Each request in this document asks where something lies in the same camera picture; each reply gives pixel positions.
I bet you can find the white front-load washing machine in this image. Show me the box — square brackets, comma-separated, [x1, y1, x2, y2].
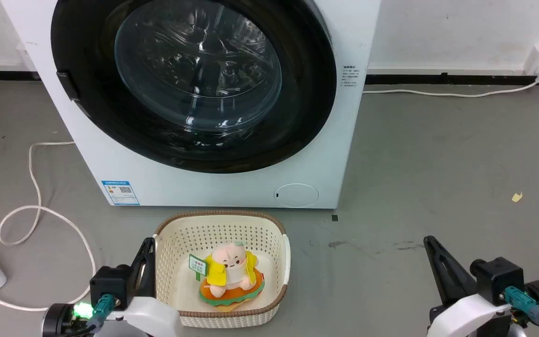
[0, 0, 382, 209]

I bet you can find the cream perforated laundry basket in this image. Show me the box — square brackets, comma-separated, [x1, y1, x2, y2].
[153, 210, 291, 328]

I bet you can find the left teal-plug camera cable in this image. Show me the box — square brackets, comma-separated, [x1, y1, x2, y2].
[61, 294, 117, 337]

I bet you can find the long looped white cable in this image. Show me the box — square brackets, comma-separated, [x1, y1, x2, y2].
[0, 141, 97, 312]

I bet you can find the teal-plug camera cable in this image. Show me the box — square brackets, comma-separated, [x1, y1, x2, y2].
[503, 286, 539, 337]
[61, 294, 117, 337]

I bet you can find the plush doll yellow jacket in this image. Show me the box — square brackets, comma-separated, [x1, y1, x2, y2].
[189, 241, 267, 312]

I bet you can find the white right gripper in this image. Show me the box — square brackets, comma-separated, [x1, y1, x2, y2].
[423, 235, 516, 337]

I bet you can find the blue energy label sticker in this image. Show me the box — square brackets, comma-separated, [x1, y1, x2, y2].
[101, 180, 140, 206]

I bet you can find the right teal-plug camera cable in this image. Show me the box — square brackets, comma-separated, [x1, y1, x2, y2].
[503, 286, 539, 337]

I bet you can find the black round washer door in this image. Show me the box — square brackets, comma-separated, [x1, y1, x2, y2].
[51, 0, 338, 174]

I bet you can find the white washer power cable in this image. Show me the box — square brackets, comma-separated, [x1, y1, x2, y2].
[362, 75, 539, 98]

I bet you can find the small printed text sticker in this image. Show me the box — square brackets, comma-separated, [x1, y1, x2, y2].
[342, 65, 359, 88]

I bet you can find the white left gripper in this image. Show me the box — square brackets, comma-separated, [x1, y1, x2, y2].
[106, 237, 184, 337]

